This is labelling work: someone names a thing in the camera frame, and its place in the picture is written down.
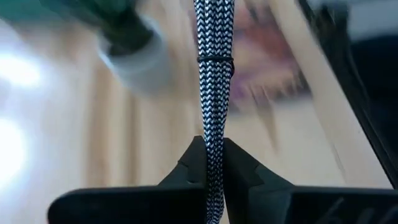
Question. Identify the printed pink brown table mat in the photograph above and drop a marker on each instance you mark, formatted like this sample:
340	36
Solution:
264	53

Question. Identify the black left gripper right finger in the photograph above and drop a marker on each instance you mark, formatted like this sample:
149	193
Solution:
264	202

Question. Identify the black table edge rail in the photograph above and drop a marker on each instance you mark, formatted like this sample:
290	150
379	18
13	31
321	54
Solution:
373	93

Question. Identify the white round plant pot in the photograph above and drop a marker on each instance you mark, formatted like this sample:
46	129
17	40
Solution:
140	68

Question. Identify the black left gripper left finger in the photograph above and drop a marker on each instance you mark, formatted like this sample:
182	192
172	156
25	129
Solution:
174	202

